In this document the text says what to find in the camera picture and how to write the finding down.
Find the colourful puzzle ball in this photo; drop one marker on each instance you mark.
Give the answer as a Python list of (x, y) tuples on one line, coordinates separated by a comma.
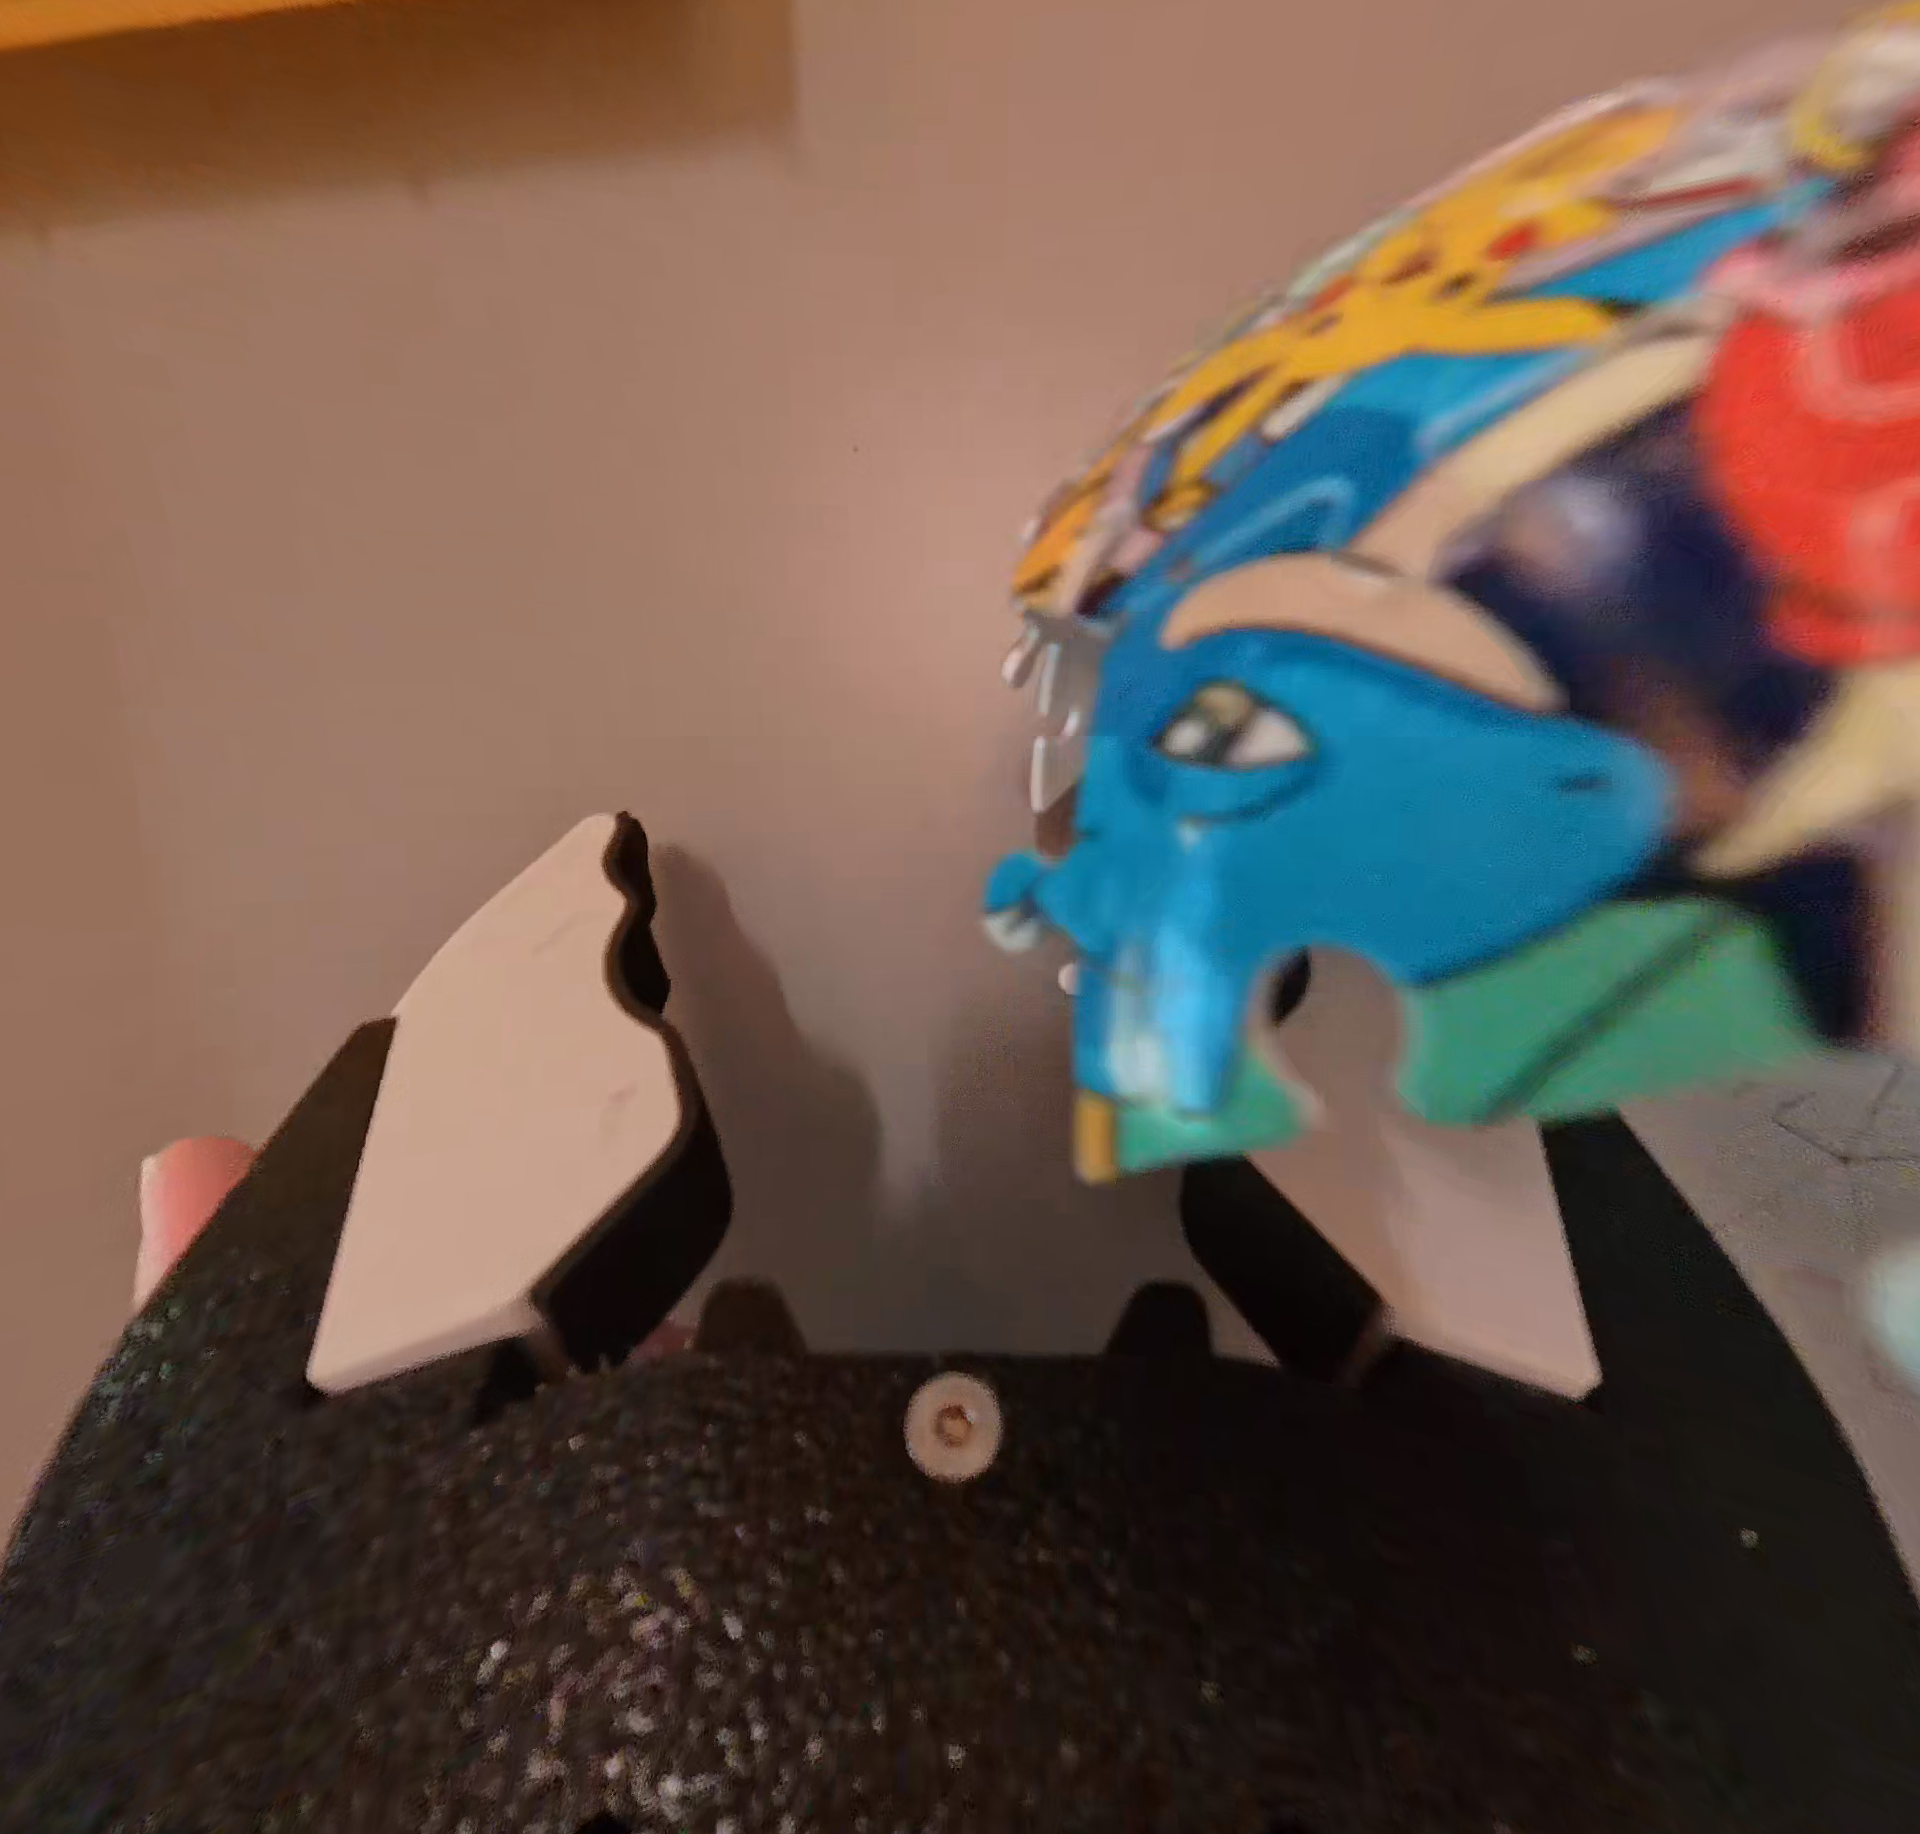
[(1425, 816)]

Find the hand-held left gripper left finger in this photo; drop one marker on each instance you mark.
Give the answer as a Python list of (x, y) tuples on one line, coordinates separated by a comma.
[(496, 1146)]

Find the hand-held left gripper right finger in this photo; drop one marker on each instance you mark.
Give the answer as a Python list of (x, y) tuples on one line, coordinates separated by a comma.
[(1483, 1247)]

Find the person's left hand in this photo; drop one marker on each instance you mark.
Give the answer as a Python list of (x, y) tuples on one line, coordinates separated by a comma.
[(177, 1188)]

